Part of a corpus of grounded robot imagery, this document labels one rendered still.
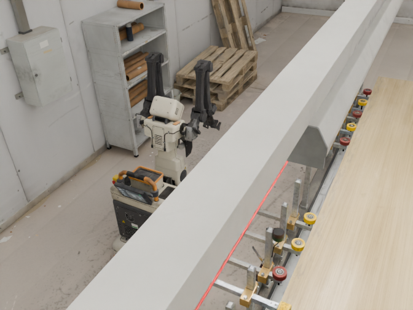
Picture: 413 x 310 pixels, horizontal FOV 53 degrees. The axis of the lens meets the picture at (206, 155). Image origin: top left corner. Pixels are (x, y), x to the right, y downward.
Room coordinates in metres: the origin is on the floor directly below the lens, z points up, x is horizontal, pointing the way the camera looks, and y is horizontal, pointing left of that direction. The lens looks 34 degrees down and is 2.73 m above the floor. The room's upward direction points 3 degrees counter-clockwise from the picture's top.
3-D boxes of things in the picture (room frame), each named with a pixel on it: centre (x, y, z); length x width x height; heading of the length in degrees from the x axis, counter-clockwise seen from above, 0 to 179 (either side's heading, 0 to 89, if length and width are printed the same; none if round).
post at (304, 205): (2.24, -0.69, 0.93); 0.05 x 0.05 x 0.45; 61
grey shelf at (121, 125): (4.50, 0.80, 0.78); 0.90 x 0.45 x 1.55; 151
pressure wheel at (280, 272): (1.50, -0.37, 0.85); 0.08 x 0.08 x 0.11
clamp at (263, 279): (1.56, -0.31, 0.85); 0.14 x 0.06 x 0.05; 151
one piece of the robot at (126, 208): (2.44, 0.44, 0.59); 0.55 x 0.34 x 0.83; 61
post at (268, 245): (1.58, -0.32, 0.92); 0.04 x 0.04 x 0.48; 61
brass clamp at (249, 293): (1.34, -0.19, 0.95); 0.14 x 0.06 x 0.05; 151
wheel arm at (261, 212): (2.02, -0.47, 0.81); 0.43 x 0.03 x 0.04; 61
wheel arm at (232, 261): (1.60, -0.20, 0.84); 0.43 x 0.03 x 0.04; 61
